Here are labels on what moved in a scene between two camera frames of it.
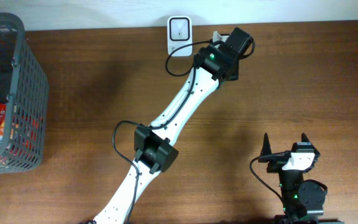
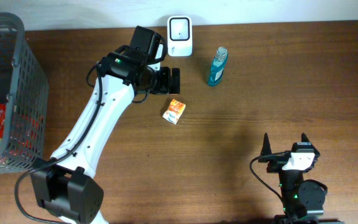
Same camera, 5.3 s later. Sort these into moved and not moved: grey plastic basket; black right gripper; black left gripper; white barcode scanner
Moved: black left gripper
Not moved: white barcode scanner; black right gripper; grey plastic basket
